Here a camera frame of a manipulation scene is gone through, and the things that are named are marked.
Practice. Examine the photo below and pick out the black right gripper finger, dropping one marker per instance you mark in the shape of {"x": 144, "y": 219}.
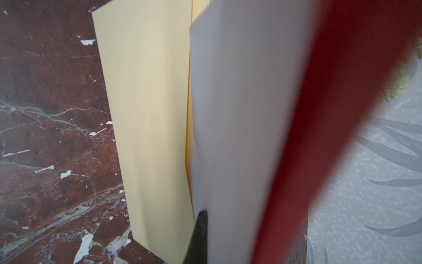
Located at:
{"x": 198, "y": 249}

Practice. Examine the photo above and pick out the artificial flower plant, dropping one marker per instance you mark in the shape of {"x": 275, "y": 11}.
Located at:
{"x": 401, "y": 77}

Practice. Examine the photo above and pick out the cream yellow envelope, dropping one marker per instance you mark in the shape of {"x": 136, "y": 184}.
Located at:
{"x": 145, "y": 57}

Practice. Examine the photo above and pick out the red bordered pink letter paper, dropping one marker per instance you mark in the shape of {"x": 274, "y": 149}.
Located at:
{"x": 278, "y": 89}

